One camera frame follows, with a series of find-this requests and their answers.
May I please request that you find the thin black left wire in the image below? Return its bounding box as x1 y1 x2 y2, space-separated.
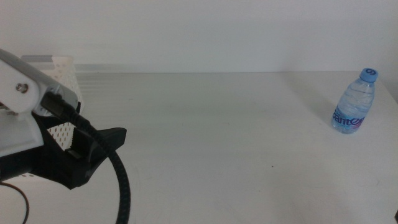
0 182 30 224

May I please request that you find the black braided left camera cable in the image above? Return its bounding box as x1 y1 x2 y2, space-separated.
40 91 131 224

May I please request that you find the clear water bottle blue cap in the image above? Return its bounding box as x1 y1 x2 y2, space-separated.
331 67 379 134

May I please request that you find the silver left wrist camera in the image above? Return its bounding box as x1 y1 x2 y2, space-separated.
0 48 80 116

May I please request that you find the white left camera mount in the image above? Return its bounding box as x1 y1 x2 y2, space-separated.
0 58 44 158

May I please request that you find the white perforated plastic basket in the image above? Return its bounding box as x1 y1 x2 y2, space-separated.
15 55 84 179

